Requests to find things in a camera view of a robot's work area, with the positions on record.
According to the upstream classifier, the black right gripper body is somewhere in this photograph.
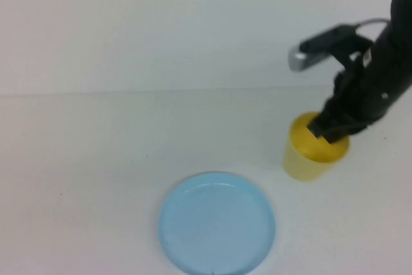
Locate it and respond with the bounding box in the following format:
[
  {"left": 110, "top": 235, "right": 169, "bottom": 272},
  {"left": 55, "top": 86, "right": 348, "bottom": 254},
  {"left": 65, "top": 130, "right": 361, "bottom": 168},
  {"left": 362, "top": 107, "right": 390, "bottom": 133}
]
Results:
[{"left": 323, "top": 41, "right": 412, "bottom": 138}]

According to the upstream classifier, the grey camera cable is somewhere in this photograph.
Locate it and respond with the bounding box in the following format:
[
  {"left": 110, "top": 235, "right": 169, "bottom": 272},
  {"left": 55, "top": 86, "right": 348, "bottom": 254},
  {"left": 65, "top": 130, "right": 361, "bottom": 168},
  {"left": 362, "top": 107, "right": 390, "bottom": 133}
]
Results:
[{"left": 353, "top": 18, "right": 392, "bottom": 28}]

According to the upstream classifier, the light blue round plate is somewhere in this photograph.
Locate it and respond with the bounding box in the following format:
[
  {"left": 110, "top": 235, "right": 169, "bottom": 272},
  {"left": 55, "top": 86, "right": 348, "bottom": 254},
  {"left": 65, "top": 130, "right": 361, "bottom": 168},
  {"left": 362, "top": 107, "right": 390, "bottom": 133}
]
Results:
[{"left": 158, "top": 171, "right": 277, "bottom": 275}]

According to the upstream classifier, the yellow plastic cup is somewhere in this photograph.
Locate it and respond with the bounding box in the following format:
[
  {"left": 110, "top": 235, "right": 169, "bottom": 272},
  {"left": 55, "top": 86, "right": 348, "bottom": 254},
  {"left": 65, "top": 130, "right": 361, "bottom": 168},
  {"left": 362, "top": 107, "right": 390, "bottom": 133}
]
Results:
[{"left": 283, "top": 111, "right": 351, "bottom": 182}]

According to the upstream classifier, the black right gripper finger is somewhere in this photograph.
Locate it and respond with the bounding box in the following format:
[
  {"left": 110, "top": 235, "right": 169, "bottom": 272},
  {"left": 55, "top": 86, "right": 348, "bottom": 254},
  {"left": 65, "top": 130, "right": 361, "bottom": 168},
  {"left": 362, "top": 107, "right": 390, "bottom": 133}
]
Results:
[
  {"left": 308, "top": 111, "right": 336, "bottom": 141},
  {"left": 327, "top": 119, "right": 368, "bottom": 144}
]

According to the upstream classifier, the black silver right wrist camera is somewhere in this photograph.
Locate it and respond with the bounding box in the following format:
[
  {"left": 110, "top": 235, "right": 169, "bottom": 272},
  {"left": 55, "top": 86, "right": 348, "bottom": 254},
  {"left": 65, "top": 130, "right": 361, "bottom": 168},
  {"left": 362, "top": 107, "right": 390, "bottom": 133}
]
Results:
[{"left": 288, "top": 23, "right": 374, "bottom": 71}]

